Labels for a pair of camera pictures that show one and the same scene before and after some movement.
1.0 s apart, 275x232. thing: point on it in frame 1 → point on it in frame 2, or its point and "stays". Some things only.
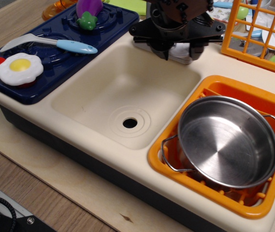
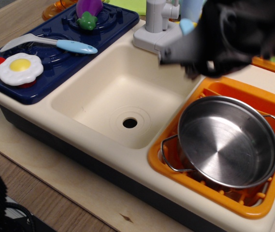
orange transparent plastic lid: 55,8 stays
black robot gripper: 176,21 → 231,34
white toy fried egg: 20,68 stays
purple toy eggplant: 86,11 stays
